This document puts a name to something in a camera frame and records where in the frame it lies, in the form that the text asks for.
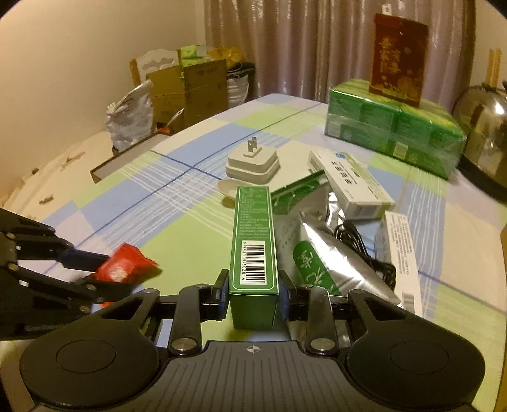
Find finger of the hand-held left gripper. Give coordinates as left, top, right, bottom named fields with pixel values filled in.
left=0, top=261, right=133, bottom=341
left=0, top=208, right=111, bottom=270

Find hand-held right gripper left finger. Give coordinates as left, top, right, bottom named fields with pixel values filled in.
left=93, top=269, right=231, bottom=356

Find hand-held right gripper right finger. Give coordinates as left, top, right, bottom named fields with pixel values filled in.
left=278, top=270, right=413, bottom=356

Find red snack packet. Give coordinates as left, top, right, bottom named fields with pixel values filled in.
left=94, top=242, right=160, bottom=310

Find long green carton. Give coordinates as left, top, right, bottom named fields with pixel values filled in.
left=228, top=185, right=280, bottom=330

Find silver green tea pouch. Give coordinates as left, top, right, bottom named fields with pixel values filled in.
left=271, top=171, right=351, bottom=254
left=290, top=221, right=401, bottom=306

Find white plastic spoon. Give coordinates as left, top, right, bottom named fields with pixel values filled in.
left=216, top=179, right=243, bottom=199

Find checked tablecloth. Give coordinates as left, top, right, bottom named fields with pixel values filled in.
left=39, top=93, right=507, bottom=351

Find beige patterned cloth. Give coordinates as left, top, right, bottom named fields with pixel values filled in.
left=0, top=130, right=116, bottom=223

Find low brown cardboard box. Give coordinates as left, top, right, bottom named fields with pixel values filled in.
left=90, top=132, right=176, bottom=185

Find white medicine box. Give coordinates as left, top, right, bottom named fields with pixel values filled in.
left=308, top=149, right=396, bottom=219
left=374, top=210, right=424, bottom=318

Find white power adapter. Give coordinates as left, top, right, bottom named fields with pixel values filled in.
left=225, top=137, right=280, bottom=185

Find silver plastic bag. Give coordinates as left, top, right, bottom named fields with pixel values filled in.
left=105, top=80, right=155, bottom=152

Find tall open cardboard box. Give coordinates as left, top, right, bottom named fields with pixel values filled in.
left=130, top=48, right=230, bottom=132

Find green tissue multipack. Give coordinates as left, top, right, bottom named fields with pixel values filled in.
left=324, top=78, right=465, bottom=180

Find black and white bag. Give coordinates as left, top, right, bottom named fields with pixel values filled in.
left=226, top=61, right=259, bottom=107

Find yellow plastic bag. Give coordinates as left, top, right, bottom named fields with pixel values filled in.
left=209, top=46, right=245, bottom=67

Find beige curtain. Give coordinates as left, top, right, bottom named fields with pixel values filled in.
left=203, top=0, right=478, bottom=116

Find stainless steel kettle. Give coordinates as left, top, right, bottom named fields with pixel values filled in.
left=452, top=80, right=507, bottom=196

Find red gift box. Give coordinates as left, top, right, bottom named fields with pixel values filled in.
left=368, top=13, right=429, bottom=108

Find wooden sticks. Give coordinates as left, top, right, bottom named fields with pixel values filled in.
left=488, top=48, right=501, bottom=86

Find black cable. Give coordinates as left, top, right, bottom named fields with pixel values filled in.
left=334, top=221, right=397, bottom=286

